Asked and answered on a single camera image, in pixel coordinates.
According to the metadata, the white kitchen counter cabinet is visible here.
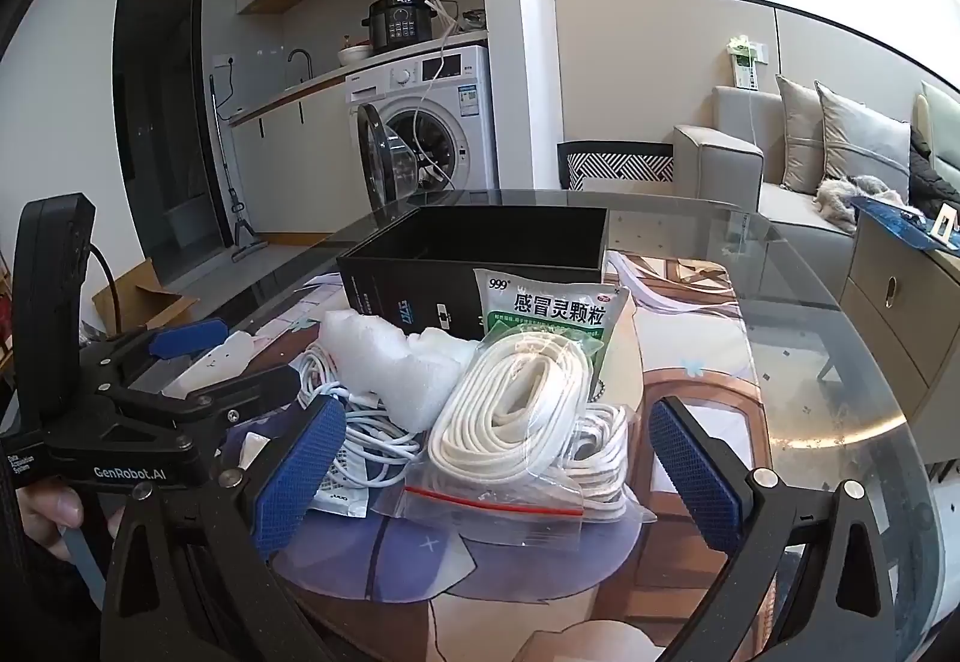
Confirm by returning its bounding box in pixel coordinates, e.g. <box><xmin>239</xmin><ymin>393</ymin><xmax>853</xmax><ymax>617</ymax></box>
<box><xmin>227</xmin><ymin>73</ymin><xmax>355</xmax><ymax>237</ymax></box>

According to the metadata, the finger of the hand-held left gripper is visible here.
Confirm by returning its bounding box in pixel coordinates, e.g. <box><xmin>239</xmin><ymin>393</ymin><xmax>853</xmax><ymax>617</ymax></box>
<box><xmin>82</xmin><ymin>319</ymin><xmax>230</xmax><ymax>401</ymax></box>
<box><xmin>112</xmin><ymin>364</ymin><xmax>302</xmax><ymax>442</ymax></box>

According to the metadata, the white foam wrap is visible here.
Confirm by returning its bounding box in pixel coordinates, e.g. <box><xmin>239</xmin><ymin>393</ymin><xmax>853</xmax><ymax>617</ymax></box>
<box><xmin>318</xmin><ymin>308</ymin><xmax>482</xmax><ymax>431</ymax></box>

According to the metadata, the black pressure cooker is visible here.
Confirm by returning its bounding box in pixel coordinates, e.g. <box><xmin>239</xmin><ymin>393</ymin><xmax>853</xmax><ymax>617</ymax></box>
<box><xmin>361</xmin><ymin>0</ymin><xmax>440</xmax><ymax>55</ymax></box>

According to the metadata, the white washing machine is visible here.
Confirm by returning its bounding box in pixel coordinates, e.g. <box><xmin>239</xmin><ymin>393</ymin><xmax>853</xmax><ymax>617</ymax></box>
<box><xmin>345</xmin><ymin>43</ymin><xmax>500</xmax><ymax>211</ymax></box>

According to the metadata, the bagged white cable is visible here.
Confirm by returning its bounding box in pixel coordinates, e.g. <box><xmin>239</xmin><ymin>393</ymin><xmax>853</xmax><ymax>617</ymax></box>
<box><xmin>403</xmin><ymin>323</ymin><xmax>647</xmax><ymax>552</ymax></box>

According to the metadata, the grey furry garment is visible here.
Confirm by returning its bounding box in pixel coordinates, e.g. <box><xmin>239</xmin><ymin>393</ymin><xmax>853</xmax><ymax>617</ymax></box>
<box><xmin>811</xmin><ymin>174</ymin><xmax>890</xmax><ymax>233</ymax></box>

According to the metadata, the grey silver cushion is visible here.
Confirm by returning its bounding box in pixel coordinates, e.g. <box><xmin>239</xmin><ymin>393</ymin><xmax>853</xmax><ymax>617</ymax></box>
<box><xmin>814</xmin><ymin>80</ymin><xmax>913</xmax><ymax>188</ymax></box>

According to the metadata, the grey beige cushion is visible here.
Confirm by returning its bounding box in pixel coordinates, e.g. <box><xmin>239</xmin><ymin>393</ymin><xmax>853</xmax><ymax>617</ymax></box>
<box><xmin>775</xmin><ymin>74</ymin><xmax>827</xmax><ymax>195</ymax></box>

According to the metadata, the black white patterned rug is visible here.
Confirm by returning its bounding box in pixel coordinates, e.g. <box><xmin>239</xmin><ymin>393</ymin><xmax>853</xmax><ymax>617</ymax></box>
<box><xmin>556</xmin><ymin>140</ymin><xmax>677</xmax><ymax>191</ymax></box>

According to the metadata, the grey sofa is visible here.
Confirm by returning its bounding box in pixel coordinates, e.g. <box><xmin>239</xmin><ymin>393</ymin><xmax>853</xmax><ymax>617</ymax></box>
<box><xmin>671</xmin><ymin>83</ymin><xmax>960</xmax><ymax>252</ymax></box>

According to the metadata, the white plush toy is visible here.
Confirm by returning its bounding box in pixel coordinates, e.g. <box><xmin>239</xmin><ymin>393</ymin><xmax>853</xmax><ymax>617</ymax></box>
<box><xmin>162</xmin><ymin>330</ymin><xmax>257</xmax><ymax>402</ymax></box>

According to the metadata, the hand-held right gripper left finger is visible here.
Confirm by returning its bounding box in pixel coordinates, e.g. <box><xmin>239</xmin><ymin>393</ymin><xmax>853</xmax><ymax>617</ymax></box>
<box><xmin>101</xmin><ymin>396</ymin><xmax>353</xmax><ymax>662</ymax></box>

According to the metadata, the brown cardboard box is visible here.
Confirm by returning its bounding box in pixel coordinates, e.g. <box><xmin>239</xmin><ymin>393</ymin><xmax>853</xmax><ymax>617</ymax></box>
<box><xmin>91</xmin><ymin>256</ymin><xmax>200</xmax><ymax>335</ymax></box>

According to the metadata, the beige side cabinet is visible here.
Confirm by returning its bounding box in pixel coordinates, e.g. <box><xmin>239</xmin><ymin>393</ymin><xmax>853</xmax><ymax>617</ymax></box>
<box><xmin>816</xmin><ymin>201</ymin><xmax>960</xmax><ymax>410</ymax></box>

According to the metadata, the white power cord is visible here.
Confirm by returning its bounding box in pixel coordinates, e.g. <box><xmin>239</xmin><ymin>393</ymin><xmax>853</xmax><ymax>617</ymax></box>
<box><xmin>409</xmin><ymin>0</ymin><xmax>467</xmax><ymax>192</ymax></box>

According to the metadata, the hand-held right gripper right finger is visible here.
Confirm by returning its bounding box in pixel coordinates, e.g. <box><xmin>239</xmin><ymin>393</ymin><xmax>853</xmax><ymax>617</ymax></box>
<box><xmin>649</xmin><ymin>396</ymin><xmax>942</xmax><ymax>662</ymax></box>

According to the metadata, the flat mop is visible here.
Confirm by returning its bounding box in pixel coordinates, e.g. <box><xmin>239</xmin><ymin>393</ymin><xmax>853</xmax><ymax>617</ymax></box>
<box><xmin>208</xmin><ymin>73</ymin><xmax>269</xmax><ymax>263</ymax></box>

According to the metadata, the person's left hand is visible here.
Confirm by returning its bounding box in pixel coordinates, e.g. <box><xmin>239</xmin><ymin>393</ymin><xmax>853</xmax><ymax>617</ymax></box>
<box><xmin>16</xmin><ymin>484</ymin><xmax>126</xmax><ymax>562</ymax></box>

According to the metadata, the black cardboard box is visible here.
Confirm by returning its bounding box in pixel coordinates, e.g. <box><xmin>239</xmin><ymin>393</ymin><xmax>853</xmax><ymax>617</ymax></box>
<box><xmin>336</xmin><ymin>206</ymin><xmax>610</xmax><ymax>342</ymax></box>

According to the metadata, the pale green cushion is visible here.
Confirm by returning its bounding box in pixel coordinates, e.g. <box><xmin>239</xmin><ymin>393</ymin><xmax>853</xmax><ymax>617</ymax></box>
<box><xmin>910</xmin><ymin>80</ymin><xmax>960</xmax><ymax>155</ymax></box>

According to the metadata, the blue mat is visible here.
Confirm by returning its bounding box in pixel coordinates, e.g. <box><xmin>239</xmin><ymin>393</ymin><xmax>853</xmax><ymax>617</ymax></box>
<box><xmin>850</xmin><ymin>195</ymin><xmax>960</xmax><ymax>252</ymax></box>

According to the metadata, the printed desk mat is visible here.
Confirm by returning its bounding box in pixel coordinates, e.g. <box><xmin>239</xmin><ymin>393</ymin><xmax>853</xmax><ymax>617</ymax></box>
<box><xmin>217</xmin><ymin>248</ymin><xmax>775</xmax><ymax>662</ymax></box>

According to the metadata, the green medicine packet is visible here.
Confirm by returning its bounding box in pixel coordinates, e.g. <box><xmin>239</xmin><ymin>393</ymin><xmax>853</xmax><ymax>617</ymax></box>
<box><xmin>474</xmin><ymin>267</ymin><xmax>632</xmax><ymax>402</ymax></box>

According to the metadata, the dark door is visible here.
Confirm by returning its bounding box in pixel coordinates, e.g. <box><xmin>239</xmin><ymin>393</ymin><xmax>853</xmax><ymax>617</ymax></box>
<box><xmin>112</xmin><ymin>0</ymin><xmax>227</xmax><ymax>252</ymax></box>

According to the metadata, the small white printed sachet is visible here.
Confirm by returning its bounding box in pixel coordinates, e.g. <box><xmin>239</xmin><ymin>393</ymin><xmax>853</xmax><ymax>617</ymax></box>
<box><xmin>310</xmin><ymin>458</ymin><xmax>371</xmax><ymax>519</ymax></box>

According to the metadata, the tissue box on sofa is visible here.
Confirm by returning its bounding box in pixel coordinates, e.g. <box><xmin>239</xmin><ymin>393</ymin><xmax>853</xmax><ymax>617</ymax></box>
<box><xmin>725</xmin><ymin>34</ymin><xmax>770</xmax><ymax>92</ymax></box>

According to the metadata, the white round cable bundle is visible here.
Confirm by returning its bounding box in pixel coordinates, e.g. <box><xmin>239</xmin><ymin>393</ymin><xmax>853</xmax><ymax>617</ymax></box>
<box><xmin>571</xmin><ymin>402</ymin><xmax>658</xmax><ymax>526</ymax></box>
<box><xmin>295</xmin><ymin>341</ymin><xmax>430</xmax><ymax>492</ymax></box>

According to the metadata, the black jacket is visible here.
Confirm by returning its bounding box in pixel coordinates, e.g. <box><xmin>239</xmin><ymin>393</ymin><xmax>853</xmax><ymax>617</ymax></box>
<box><xmin>906</xmin><ymin>125</ymin><xmax>960</xmax><ymax>222</ymax></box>

